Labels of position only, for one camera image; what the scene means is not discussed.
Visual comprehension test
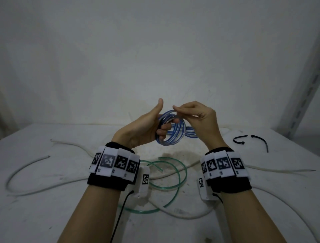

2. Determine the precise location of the blue white coil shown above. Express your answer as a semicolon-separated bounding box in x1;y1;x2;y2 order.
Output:
184;126;200;139

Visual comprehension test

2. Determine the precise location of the left black camera cord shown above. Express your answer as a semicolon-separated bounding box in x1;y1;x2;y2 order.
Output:
110;190;135;243

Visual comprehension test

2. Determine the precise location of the person's right forearm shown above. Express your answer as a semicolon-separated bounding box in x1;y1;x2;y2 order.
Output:
220;191;288;243

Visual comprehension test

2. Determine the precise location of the person's right hand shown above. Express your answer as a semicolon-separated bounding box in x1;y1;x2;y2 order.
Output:
172;101;230;152

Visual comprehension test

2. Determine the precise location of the white tube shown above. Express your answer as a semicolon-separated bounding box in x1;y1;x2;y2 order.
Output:
7;139;320;236
5;155;50;196

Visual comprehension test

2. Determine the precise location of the long black cable tie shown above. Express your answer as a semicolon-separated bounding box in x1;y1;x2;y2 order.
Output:
251;135;269;153

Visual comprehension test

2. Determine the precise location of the green tube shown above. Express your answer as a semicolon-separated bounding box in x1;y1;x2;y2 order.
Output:
117;157;188;215

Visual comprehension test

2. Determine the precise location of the person's left forearm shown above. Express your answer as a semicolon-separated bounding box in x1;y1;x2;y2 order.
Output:
57;185;127;243

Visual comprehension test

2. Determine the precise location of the left black marker wristband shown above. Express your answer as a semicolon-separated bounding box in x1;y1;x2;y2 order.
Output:
87;142;141;192

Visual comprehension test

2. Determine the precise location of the right black marker wristband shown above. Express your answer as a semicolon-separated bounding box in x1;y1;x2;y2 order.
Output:
200;147;252;194

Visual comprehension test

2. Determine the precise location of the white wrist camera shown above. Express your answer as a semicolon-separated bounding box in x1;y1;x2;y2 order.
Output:
134;166;151;199
198;173;218;201

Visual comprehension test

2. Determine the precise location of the black marker wristband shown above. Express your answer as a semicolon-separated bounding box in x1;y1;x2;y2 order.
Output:
87;142;141;192
200;147;252;194

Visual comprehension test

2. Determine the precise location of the person's left hand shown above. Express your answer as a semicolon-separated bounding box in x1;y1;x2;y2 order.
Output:
111;98;180;149

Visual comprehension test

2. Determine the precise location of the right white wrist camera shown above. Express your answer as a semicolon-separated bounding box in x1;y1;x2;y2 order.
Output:
198;173;218;201

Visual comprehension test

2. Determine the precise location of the white perforated shelf upright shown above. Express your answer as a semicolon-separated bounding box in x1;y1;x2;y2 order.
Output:
276;32;320;139

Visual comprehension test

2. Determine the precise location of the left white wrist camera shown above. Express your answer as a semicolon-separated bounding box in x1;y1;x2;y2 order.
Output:
134;166;151;199

